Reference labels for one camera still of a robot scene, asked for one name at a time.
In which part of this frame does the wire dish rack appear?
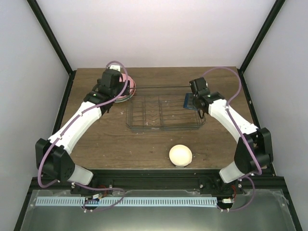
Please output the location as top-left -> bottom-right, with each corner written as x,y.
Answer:
126,86 -> 205,132

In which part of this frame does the light blue slotted strip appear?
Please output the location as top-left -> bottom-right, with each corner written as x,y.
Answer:
34,196 -> 218,207

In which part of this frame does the metal front tray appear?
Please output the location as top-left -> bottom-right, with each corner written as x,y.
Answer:
20,190 -> 299,231

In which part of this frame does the black frame post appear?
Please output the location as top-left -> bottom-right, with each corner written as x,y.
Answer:
26,0 -> 73,73
239,0 -> 287,70

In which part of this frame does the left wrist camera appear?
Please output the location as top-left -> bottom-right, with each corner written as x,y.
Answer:
109,64 -> 121,72

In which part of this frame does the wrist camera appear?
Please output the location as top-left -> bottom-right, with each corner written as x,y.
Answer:
109,64 -> 121,72
189,77 -> 208,94

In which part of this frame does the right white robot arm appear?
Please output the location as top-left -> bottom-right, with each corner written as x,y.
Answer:
191,87 -> 273,194

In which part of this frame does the right black frame post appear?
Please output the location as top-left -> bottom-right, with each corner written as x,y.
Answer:
239,0 -> 287,70

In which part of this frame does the left black frame post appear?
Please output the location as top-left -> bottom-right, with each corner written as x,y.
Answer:
26,0 -> 73,73

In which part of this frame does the dark blue mug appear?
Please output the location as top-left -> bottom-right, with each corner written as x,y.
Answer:
183,93 -> 197,111

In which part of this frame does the teal white bowl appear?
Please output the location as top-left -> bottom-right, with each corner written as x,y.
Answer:
169,144 -> 193,167

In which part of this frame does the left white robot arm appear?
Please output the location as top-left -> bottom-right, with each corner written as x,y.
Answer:
35,65 -> 129,194

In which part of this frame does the mint green plate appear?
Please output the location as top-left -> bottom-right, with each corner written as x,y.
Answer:
115,93 -> 134,103

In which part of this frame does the pink top plate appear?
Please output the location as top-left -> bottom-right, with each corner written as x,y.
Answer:
119,73 -> 135,97

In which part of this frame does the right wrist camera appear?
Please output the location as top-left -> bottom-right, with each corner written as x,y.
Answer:
189,77 -> 208,94

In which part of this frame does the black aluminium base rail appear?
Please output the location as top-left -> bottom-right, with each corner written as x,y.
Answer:
30,168 -> 286,195

